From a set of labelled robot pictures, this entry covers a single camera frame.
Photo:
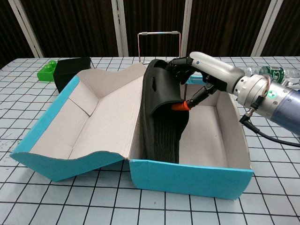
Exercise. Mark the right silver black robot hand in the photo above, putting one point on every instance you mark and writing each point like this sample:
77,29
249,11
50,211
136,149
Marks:
218,68

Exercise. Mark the black rubber slipper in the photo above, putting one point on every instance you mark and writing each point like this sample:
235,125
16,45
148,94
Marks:
161,93

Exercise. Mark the blue cardboard shoebox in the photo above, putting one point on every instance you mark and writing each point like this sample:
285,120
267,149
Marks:
187,180

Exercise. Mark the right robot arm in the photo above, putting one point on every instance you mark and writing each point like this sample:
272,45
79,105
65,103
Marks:
281,103

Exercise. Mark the small black box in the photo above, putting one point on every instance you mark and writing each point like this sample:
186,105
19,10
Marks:
68,68

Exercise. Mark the grid-pattern tablecloth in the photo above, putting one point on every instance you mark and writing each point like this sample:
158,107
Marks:
117,206

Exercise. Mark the dark pleated partition panel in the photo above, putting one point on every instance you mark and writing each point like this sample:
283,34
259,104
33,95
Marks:
225,28
75,28
9,35
154,16
288,28

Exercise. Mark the clear plastic water bottle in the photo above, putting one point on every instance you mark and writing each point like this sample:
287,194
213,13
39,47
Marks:
269,70

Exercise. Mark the green toy brick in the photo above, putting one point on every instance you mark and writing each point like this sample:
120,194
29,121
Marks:
45,73

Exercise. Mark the white partition frame post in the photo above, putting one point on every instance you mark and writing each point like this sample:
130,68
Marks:
25,25
267,25
187,28
119,28

